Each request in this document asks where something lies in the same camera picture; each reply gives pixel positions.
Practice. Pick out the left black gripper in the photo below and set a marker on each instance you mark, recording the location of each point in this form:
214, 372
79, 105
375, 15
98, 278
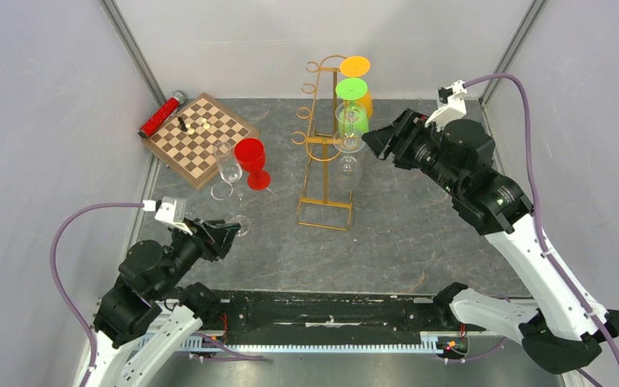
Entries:
205, 230

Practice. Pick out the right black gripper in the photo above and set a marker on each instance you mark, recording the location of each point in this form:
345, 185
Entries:
383, 141

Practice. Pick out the clear green-rimmed wine glass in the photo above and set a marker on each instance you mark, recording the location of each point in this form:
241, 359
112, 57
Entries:
239, 200

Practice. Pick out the red wine glass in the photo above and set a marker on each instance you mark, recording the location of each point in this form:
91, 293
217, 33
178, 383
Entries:
250, 154

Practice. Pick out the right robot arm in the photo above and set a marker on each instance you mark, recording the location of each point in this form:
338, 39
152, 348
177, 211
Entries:
565, 329

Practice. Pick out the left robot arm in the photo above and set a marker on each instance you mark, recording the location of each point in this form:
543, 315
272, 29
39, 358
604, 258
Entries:
149, 274

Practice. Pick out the green wine glass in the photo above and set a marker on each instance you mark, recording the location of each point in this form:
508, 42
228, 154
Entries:
352, 114

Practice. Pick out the clear back wine glass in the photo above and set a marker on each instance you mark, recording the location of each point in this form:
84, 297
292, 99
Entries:
350, 118

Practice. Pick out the orange wine glass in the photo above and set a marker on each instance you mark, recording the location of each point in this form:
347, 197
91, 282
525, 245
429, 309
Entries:
353, 87

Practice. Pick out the wooden chessboard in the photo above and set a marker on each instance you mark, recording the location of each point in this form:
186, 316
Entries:
191, 155

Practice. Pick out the black chess piece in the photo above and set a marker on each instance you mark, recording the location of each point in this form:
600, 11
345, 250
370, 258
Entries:
182, 124

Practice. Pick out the red glitter tube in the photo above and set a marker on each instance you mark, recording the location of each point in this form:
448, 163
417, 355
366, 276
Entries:
153, 124

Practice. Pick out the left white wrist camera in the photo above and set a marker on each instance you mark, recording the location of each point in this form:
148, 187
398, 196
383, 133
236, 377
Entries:
169, 212

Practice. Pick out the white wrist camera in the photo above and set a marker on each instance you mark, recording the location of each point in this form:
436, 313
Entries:
169, 212
451, 106

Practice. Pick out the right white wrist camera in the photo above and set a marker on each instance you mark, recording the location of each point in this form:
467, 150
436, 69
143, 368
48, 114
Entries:
451, 106

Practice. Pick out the gold wire glass rack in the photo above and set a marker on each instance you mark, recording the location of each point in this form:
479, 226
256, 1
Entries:
317, 145

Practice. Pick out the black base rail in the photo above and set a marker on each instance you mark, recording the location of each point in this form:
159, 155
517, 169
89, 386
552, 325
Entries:
331, 321

